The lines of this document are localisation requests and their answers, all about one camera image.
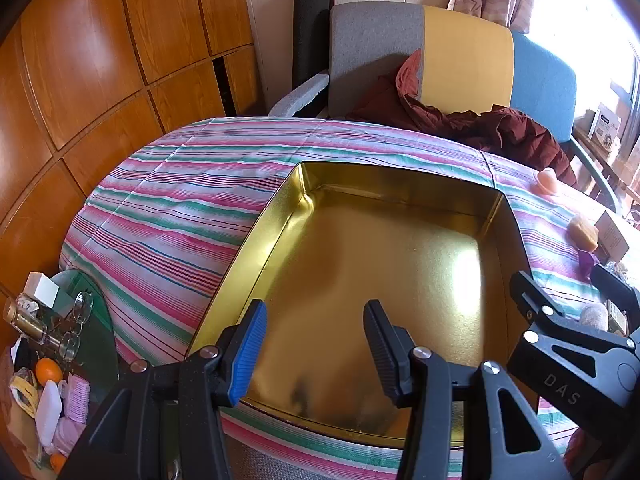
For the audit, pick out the small cardboard box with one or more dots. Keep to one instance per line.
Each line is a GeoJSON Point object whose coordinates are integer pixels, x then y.
{"type": "Point", "coordinates": [612, 235]}

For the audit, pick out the small drinking glass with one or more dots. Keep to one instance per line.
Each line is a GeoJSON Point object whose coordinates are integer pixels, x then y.
{"type": "Point", "coordinates": [70, 346]}

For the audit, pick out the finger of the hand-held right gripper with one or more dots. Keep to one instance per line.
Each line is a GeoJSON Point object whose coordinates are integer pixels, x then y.
{"type": "Point", "coordinates": [560, 360]}
{"type": "Point", "coordinates": [617, 287]}

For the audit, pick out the grey yellow blue armchair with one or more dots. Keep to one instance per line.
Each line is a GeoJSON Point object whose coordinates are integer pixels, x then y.
{"type": "Point", "coordinates": [465, 55]}

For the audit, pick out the round glass side table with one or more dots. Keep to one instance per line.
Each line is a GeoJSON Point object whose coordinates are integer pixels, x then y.
{"type": "Point", "coordinates": [97, 330]}

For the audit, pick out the wooden shelf unit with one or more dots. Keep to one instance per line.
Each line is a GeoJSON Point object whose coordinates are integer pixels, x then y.
{"type": "Point", "coordinates": [620, 170]}

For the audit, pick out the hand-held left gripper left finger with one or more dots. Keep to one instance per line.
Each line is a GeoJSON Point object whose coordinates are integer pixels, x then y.
{"type": "Point", "coordinates": [247, 355]}

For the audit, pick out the wooden wardrobe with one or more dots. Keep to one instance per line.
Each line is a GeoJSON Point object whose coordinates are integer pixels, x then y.
{"type": "Point", "coordinates": [100, 60]}

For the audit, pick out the orange fruit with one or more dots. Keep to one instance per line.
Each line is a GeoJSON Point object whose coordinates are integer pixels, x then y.
{"type": "Point", "coordinates": [58, 462]}
{"type": "Point", "coordinates": [48, 370]}

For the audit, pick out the small white box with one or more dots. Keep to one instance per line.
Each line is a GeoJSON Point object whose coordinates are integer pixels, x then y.
{"type": "Point", "coordinates": [41, 289]}

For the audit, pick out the black rolled mat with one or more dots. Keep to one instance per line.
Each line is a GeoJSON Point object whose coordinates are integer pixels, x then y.
{"type": "Point", "coordinates": [310, 35]}

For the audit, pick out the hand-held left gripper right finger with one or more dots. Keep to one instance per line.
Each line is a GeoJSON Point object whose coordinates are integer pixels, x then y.
{"type": "Point", "coordinates": [382, 345]}

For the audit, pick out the striped pink green tablecloth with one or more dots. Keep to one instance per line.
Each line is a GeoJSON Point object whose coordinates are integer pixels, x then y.
{"type": "Point", "coordinates": [170, 220]}

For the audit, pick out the clear glass bottle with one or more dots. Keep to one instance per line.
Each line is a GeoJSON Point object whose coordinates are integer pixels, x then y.
{"type": "Point", "coordinates": [22, 320]}

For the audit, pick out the gold metal tin box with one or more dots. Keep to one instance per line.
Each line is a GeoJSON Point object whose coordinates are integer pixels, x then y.
{"type": "Point", "coordinates": [380, 280]}

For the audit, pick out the white plastic bottle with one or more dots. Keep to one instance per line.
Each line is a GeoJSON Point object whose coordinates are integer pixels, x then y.
{"type": "Point", "coordinates": [49, 412]}

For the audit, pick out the window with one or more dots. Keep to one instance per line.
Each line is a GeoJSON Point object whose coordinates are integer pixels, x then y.
{"type": "Point", "coordinates": [590, 25]}

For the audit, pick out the yellow sponge block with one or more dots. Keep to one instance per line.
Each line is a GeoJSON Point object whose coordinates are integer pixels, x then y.
{"type": "Point", "coordinates": [582, 234]}

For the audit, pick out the eyeglasses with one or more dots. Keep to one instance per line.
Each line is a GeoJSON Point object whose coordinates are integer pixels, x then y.
{"type": "Point", "coordinates": [80, 310]}

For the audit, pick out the pink cloth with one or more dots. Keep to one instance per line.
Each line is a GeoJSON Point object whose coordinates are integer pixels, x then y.
{"type": "Point", "coordinates": [67, 437]}

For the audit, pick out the purple snack packet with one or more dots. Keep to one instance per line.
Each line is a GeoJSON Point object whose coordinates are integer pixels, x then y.
{"type": "Point", "coordinates": [587, 260]}

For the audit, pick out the dark red jacket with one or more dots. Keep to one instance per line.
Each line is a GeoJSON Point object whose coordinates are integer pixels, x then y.
{"type": "Point", "coordinates": [500, 132]}

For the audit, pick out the peach bottle with clear cap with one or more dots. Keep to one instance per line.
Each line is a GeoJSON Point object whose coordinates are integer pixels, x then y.
{"type": "Point", "coordinates": [546, 181]}

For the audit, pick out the white box on shelf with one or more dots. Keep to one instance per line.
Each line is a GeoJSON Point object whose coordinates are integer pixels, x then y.
{"type": "Point", "coordinates": [606, 125]}

